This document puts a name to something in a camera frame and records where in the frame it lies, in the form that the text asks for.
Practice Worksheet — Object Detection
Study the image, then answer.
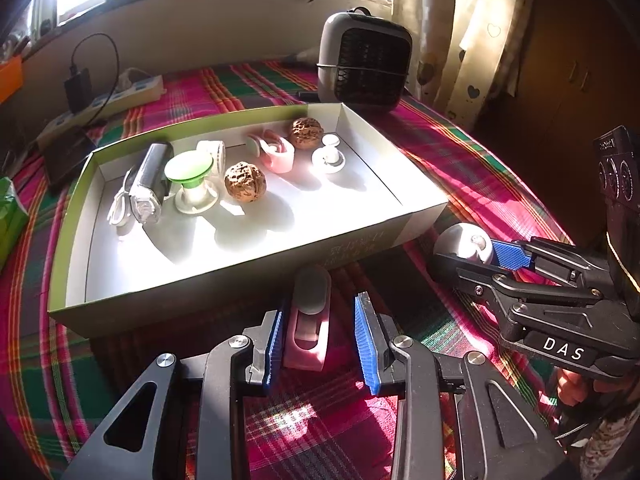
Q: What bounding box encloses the person's right forearm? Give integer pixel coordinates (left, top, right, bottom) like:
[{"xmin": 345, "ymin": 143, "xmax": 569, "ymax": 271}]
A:
[{"xmin": 565, "ymin": 395, "xmax": 640, "ymax": 480}]

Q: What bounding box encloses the black smartphone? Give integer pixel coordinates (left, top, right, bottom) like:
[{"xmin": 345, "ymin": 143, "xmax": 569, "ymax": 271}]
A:
[{"xmin": 44, "ymin": 127, "xmax": 98, "ymax": 192}]

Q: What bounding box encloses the brown wooden cabinet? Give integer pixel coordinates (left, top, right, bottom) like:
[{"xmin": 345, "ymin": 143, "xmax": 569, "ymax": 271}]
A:
[{"xmin": 475, "ymin": 0, "xmax": 640, "ymax": 241}]

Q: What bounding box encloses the small white round case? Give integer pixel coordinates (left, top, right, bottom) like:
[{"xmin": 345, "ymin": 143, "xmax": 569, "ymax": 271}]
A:
[{"xmin": 196, "ymin": 140, "xmax": 227, "ymax": 181}]

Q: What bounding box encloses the green-topped white stand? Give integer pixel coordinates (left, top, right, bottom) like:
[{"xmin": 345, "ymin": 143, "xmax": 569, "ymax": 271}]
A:
[{"xmin": 165, "ymin": 152, "xmax": 219, "ymax": 212}]

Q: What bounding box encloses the white plug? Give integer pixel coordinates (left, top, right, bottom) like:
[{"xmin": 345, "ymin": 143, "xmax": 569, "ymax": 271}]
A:
[{"xmin": 117, "ymin": 67, "xmax": 151, "ymax": 88}]

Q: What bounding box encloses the person's right hand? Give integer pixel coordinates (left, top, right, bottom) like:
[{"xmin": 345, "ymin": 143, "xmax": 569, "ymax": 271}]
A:
[{"xmin": 554, "ymin": 367, "xmax": 607, "ymax": 409}]

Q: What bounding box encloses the heart-print curtain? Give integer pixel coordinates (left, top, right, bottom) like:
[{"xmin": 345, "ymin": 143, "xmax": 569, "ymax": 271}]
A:
[{"xmin": 395, "ymin": 0, "xmax": 538, "ymax": 128}]

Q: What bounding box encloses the plaid blanket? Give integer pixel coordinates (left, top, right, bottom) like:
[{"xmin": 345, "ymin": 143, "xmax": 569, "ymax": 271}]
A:
[{"xmin": 0, "ymin": 60, "xmax": 608, "ymax": 480}]

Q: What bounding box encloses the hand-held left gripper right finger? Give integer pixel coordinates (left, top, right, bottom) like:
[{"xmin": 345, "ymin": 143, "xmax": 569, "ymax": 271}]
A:
[{"xmin": 354, "ymin": 291, "xmax": 568, "ymax": 480}]

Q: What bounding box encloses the black bike light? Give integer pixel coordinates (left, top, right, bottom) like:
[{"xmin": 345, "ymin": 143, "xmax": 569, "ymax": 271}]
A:
[{"xmin": 129, "ymin": 142, "xmax": 175, "ymax": 226}]

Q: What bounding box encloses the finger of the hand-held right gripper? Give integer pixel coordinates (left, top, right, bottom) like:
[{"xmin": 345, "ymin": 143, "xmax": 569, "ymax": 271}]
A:
[
  {"xmin": 490, "ymin": 237, "xmax": 613, "ymax": 288},
  {"xmin": 434, "ymin": 254, "xmax": 608, "ymax": 328}
]

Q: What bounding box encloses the black charger cable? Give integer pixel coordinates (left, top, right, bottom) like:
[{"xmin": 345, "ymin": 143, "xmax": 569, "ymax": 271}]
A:
[{"xmin": 70, "ymin": 33, "xmax": 121, "ymax": 131}]

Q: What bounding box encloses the pink plastic clip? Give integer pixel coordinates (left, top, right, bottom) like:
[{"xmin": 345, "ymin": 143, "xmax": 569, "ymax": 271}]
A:
[{"xmin": 282, "ymin": 266, "xmax": 333, "ymax": 372}]

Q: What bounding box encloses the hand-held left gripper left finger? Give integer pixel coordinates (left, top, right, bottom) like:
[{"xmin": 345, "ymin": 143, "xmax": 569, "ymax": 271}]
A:
[{"xmin": 60, "ymin": 307, "xmax": 286, "ymax": 480}]

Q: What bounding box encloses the orange box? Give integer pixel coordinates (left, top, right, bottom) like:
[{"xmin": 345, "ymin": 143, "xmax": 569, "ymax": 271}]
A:
[{"xmin": 0, "ymin": 55, "xmax": 24, "ymax": 103}]

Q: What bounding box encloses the brown walnut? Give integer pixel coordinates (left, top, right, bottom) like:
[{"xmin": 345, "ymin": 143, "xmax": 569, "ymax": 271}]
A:
[
  {"xmin": 224, "ymin": 161, "xmax": 267, "ymax": 204},
  {"xmin": 290, "ymin": 117, "xmax": 322, "ymax": 150}
]

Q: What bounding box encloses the white power strip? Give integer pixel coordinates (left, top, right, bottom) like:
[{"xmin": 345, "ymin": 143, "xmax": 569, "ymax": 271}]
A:
[{"xmin": 37, "ymin": 67, "xmax": 165, "ymax": 148}]

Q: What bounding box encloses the white charging cable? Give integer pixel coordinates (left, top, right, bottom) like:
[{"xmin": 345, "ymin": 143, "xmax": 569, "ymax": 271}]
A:
[{"xmin": 107, "ymin": 170, "xmax": 138, "ymax": 226}]

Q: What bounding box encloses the green tissue pack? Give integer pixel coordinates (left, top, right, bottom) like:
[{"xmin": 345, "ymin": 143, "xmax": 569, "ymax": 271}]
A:
[{"xmin": 0, "ymin": 176, "xmax": 28, "ymax": 266}]

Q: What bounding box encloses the grey desktop fan heater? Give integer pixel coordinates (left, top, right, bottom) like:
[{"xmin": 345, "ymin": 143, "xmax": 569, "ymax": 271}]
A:
[{"xmin": 316, "ymin": 7, "xmax": 414, "ymax": 113}]

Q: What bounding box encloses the black charger adapter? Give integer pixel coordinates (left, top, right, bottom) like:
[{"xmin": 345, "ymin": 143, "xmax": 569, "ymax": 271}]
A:
[{"xmin": 64, "ymin": 66, "xmax": 93, "ymax": 113}]

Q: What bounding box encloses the pink plastic holder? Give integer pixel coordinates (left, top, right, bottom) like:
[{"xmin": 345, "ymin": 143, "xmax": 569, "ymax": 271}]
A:
[{"xmin": 247, "ymin": 130, "xmax": 296, "ymax": 175}]

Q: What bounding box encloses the green cardboard box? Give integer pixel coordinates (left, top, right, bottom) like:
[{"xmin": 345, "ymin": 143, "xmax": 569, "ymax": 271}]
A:
[{"xmin": 47, "ymin": 102, "xmax": 449, "ymax": 340}]

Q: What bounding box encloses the small white suction knob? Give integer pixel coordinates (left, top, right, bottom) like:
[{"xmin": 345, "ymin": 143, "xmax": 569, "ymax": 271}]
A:
[{"xmin": 311, "ymin": 134, "xmax": 346, "ymax": 174}]

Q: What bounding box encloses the white round plastic gadget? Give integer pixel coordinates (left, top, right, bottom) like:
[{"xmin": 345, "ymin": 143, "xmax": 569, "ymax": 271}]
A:
[{"xmin": 434, "ymin": 223, "xmax": 493, "ymax": 263}]

